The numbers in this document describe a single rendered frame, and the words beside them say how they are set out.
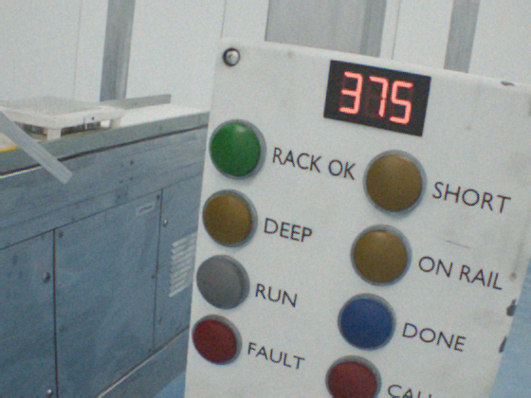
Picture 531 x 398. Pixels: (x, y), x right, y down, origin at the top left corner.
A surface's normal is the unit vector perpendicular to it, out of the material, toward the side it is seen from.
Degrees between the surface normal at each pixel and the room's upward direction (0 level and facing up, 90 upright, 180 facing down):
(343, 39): 90
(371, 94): 90
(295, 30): 90
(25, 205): 90
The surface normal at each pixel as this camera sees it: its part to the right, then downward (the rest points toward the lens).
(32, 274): 0.91, 0.22
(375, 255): -0.44, 0.16
